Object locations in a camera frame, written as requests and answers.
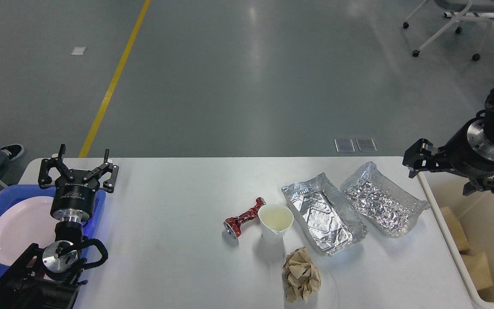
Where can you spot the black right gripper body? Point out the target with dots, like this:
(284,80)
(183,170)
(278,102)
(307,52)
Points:
(470,152)

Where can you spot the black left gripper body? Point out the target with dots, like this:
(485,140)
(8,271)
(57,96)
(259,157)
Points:
(74,198)

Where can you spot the pink plate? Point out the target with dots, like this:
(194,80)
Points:
(27,222)

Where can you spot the large brown paper bag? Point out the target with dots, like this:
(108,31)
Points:
(455,228)

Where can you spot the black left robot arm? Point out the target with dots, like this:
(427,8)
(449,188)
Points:
(49,278)

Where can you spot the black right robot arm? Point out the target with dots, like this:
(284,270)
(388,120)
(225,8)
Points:
(469,153)

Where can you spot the beige plastic bin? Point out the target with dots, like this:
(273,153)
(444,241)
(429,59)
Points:
(476,216)

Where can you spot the black sneaker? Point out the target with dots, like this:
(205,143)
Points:
(13,151)

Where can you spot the clear floor plate right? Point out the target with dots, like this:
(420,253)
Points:
(366,144)

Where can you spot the clear floor plate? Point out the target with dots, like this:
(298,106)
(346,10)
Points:
(366,144)
(344,145)

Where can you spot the clear floor plate left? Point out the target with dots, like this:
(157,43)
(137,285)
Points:
(344,145)

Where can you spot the aluminium foil tray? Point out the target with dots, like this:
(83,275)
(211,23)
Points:
(329,222)

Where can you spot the white floor tape patch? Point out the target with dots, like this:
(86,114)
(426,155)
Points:
(79,50)

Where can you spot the white office chair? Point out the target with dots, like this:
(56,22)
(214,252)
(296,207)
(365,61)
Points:
(463,10)

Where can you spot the crushed red can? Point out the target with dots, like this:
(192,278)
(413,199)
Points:
(233,224)

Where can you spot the white paper cup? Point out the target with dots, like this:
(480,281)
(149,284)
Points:
(275,220)

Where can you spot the crumpled brown paper ball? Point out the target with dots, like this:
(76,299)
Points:
(301,276)

